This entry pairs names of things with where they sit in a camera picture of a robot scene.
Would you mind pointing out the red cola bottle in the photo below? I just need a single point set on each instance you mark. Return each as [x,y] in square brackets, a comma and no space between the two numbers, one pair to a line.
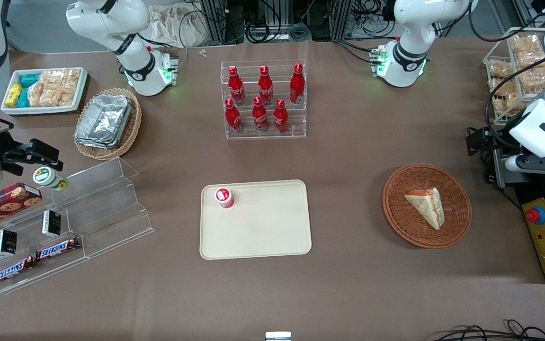
[259,116]
[265,87]
[232,117]
[297,85]
[280,117]
[236,87]

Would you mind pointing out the green lid white cup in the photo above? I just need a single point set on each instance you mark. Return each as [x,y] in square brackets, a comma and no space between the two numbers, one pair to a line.
[47,177]

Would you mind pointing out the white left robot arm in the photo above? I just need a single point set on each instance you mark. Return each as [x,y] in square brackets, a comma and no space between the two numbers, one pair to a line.
[412,28]

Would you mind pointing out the brown snack bag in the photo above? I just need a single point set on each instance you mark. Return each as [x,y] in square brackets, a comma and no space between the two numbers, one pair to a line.
[504,99]
[525,43]
[537,76]
[500,69]

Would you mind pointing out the white rectangular snack tray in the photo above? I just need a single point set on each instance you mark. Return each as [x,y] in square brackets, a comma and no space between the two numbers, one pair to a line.
[40,110]

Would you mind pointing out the yellow snack pack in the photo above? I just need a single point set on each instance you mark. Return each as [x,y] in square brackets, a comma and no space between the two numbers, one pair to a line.
[14,94]

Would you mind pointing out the red cookie box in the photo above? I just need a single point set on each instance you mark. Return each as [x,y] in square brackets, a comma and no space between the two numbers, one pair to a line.
[2,203]

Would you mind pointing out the clear rice cracker bag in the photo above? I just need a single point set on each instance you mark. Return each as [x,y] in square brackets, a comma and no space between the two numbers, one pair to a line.
[36,94]
[69,87]
[52,90]

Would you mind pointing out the Snickers bar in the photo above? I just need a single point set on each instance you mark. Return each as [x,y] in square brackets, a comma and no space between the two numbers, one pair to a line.
[59,248]
[14,271]

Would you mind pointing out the triangle sandwich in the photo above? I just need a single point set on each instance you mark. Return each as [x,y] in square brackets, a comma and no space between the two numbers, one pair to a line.
[426,206]

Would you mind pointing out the beige cloth bag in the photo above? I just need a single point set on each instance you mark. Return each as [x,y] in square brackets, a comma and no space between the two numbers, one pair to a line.
[173,26]

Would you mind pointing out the beige plastic tray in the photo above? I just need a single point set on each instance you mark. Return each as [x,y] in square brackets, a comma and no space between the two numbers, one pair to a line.
[263,227]

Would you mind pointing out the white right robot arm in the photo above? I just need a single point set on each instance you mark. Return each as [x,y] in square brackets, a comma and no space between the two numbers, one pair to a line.
[111,23]

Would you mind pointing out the small black box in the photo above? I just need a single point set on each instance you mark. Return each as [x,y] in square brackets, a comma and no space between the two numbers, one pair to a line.
[51,223]
[5,242]

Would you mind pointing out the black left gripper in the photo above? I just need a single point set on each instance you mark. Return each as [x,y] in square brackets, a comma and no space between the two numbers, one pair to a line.
[486,142]

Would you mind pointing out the clear acrylic step shelf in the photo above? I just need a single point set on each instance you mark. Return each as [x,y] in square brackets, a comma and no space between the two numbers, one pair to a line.
[106,208]

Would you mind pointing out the oval tan wicker basket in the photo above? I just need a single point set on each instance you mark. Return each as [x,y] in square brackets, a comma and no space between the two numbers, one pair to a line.
[132,128]

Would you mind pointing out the teal snack pack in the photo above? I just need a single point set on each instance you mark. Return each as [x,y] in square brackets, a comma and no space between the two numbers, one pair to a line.
[24,98]
[30,80]

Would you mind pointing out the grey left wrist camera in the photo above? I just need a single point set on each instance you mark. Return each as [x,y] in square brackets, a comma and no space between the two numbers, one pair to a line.
[513,163]

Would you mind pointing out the stack of foil trays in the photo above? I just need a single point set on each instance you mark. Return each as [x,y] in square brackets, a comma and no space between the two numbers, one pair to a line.
[104,121]

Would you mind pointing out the round brown wicker basket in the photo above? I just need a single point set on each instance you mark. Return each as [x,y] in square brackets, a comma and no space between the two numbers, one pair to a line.
[405,222]

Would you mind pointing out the red lid yogurt cup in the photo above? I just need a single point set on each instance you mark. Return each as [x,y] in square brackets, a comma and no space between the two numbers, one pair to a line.
[224,196]

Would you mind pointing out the clear acrylic bottle rack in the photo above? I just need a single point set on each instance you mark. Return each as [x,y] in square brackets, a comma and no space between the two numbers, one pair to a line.
[300,123]

